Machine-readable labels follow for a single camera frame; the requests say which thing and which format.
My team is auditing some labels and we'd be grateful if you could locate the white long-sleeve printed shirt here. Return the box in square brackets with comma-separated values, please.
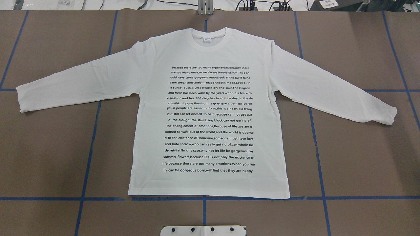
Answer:
[17, 28, 397, 199]

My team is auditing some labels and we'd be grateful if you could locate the aluminium frame post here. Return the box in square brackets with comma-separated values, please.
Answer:
[198, 0, 214, 15]

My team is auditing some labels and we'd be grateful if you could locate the white camera stand column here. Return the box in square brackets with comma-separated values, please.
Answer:
[160, 225, 247, 236]

